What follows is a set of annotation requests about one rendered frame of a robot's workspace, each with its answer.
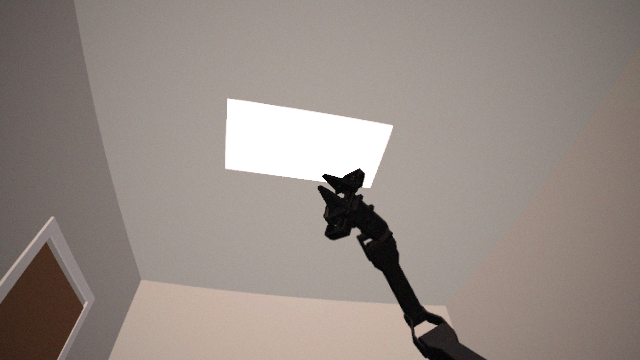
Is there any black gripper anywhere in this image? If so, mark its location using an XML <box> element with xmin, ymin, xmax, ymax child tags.
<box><xmin>317</xmin><ymin>168</ymin><xmax>376</xmax><ymax>241</ymax></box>

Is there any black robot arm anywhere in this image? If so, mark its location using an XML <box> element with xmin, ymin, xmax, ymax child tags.
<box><xmin>357</xmin><ymin>212</ymin><xmax>487</xmax><ymax>360</ymax></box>

